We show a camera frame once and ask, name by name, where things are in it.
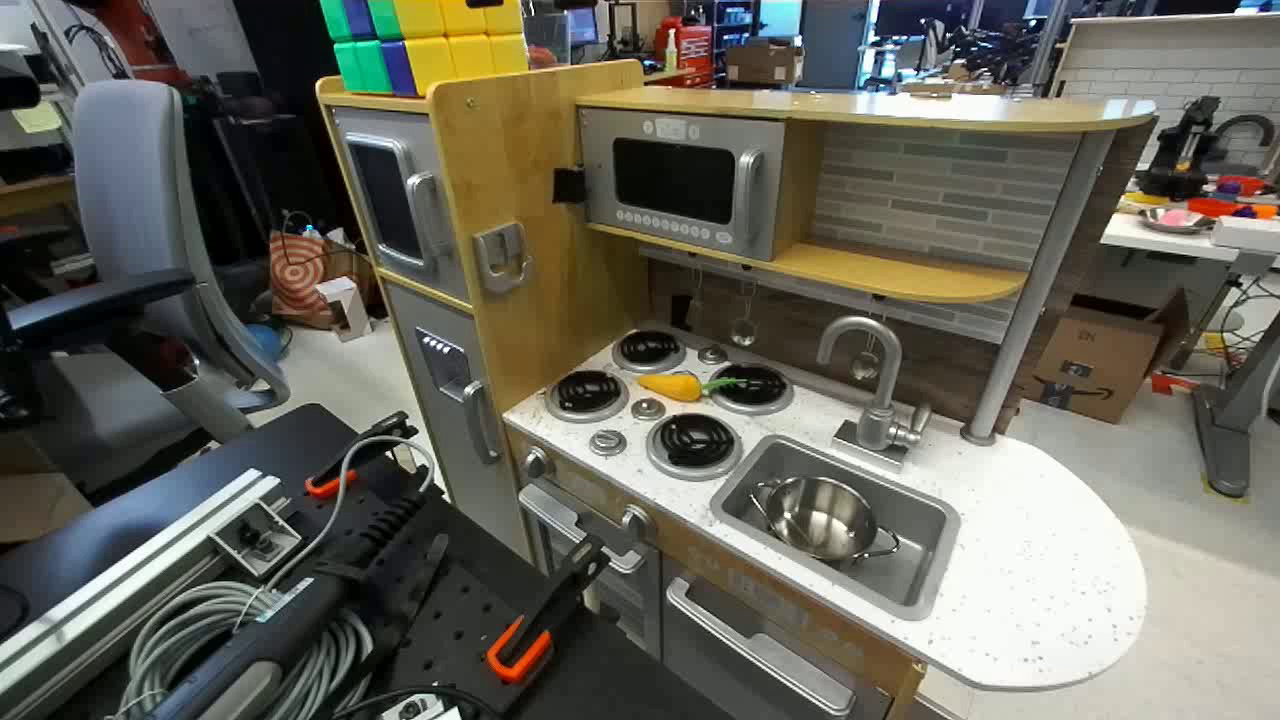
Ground grey toy freezer door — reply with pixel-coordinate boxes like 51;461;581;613
329;108;467;298

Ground grey toy faucet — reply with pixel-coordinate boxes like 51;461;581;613
813;310;937;468

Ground hanging toy ladle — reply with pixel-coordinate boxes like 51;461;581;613
730;271;764;352

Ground stainless steel pot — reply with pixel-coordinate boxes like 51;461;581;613
744;472;900;573

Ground grey toy wall phone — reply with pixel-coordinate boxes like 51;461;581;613
474;219;534;295

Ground blue foam block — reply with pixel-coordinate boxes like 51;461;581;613
382;35;421;101

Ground white cable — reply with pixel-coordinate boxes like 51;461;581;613
244;430;444;594

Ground white work table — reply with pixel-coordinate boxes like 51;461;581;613
1096;195;1280;502

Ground wooden toy kitchen unit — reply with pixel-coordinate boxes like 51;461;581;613
311;57;1159;720

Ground grey toy oven door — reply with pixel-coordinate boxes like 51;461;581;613
516;477;666;654

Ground green foam block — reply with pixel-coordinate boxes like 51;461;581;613
329;35;396;101

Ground small brown cardboard box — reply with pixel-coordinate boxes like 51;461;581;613
725;35;805;93

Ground grey toy dishwasher door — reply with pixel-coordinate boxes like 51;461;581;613
660;573;861;720

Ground large printed cardboard box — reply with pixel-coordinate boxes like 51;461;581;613
1025;289;1194;429

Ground grey toy microwave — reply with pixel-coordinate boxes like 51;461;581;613
578;108;790;264

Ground black device on table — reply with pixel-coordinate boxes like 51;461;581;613
1138;93;1280;203

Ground black silver stove burner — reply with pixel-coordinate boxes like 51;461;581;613
645;410;749;485
608;324;691;375
703;361;795;420
545;369;632;429

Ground grey toy sink basin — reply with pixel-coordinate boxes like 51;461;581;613
707;430;965;625

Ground orange carrot plush toy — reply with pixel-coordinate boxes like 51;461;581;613
636;369;733;409

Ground orange patterned bag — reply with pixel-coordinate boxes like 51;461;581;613
266;226;340;333

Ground grey cable bundle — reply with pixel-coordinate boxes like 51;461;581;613
110;575;382;720

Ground grey office chair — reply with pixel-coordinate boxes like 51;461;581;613
0;74;293;501

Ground orange black bar clamp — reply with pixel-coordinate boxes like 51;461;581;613
299;409;423;509
479;536;614;691

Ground grey toy fridge door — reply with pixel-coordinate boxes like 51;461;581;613
382;280;535;561

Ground yellow foam block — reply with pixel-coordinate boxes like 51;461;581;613
400;30;534;101
393;0;527;39

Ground aluminium rail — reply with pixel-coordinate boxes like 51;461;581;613
0;463;287;698

